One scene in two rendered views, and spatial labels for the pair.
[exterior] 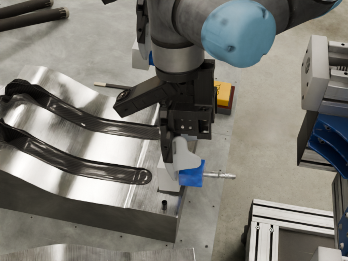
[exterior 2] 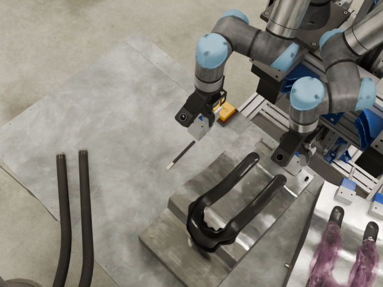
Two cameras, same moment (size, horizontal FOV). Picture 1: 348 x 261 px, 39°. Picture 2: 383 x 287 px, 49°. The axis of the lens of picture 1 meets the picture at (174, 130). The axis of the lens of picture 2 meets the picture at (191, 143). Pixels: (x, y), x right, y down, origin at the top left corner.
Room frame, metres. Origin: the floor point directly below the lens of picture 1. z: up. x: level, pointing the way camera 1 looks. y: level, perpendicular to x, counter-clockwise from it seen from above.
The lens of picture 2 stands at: (0.49, 0.66, 2.08)
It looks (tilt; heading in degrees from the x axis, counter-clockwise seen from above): 62 degrees down; 301
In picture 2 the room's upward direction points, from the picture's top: 5 degrees clockwise
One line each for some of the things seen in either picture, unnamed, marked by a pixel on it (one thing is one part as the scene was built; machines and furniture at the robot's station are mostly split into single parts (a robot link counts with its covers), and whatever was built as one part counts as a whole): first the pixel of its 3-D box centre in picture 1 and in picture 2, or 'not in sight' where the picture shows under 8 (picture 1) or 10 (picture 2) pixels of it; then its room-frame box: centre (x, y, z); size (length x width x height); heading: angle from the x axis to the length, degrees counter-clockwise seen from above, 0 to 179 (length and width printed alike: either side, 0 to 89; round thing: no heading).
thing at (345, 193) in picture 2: not in sight; (347, 184); (0.34, -0.08, 0.86); 0.13 x 0.05 x 0.05; 99
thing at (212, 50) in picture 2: not in sight; (211, 57); (0.82, 0.05, 1.25); 0.09 x 0.08 x 0.11; 98
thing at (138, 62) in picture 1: (164, 56); (207, 119); (0.81, 0.03, 0.93); 0.13 x 0.05 x 0.05; 82
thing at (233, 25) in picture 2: not in sight; (233, 34); (0.81, -0.05, 1.25); 0.11 x 0.11 x 0.08; 8
